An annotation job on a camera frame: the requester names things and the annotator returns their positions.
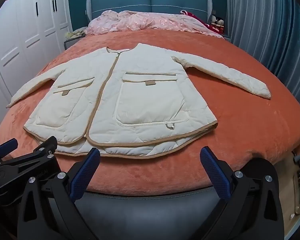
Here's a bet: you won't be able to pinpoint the grey-blue curtain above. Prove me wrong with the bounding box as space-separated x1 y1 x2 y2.
225 0 300 120

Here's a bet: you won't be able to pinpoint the teal upholstered headboard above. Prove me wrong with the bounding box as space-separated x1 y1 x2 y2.
86 0 214 28

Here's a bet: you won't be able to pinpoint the orange plush blanket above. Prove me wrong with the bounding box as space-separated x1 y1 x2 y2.
0 29 300 197

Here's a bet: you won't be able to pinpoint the dark grey bed frame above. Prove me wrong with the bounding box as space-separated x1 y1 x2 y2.
84 159 280 240

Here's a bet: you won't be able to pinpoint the plush dolls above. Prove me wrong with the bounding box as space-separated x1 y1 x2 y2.
210 15 226 28

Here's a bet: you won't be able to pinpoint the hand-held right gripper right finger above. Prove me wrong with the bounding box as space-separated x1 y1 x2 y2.
200 147 285 240

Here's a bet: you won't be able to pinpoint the cream quilted jacket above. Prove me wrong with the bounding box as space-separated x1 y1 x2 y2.
6 43 272 159

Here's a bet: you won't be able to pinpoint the white wardrobe doors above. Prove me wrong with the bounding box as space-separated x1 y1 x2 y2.
0 0 73 135

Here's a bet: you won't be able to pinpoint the dark nightstand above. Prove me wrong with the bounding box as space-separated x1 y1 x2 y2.
63 36 87 53

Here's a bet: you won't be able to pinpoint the pink floral quilt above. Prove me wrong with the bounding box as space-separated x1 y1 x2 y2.
86 10 225 37

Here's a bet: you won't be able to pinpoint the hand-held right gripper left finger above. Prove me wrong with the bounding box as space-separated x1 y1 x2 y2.
17 148 101 240

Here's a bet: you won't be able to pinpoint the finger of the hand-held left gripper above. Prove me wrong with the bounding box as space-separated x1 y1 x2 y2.
0 139 18 163
0 136 58 175

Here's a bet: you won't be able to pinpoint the red cloth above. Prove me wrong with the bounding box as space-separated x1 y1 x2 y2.
180 10 225 34

